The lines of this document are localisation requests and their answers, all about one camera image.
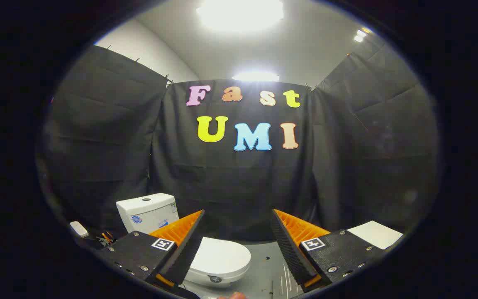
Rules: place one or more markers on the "orange and black tool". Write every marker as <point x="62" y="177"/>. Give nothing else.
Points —
<point x="107" y="237"/>

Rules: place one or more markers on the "white flat board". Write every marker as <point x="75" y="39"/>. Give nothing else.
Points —
<point x="375" y="234"/>

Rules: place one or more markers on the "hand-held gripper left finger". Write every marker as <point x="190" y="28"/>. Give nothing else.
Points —
<point x="183" y="257"/>

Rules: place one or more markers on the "white toilet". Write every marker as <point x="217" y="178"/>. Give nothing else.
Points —
<point x="147" y="211"/>

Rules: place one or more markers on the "narrow ceiling light panel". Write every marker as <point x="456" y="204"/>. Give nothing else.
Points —
<point x="256" y="77"/>

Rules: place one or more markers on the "small white device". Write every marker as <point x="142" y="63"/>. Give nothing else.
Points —
<point x="79" y="229"/>

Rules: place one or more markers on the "black backdrop cloth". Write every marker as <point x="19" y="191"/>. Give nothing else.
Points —
<point x="239" y="182"/>

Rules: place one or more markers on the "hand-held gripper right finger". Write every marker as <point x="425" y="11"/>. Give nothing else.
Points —
<point x="291" y="257"/>

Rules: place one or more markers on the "large ceiling light panel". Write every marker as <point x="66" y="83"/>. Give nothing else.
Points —
<point x="241" y="14"/>

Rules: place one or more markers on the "white toilet lid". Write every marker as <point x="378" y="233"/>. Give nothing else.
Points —
<point x="222" y="255"/>

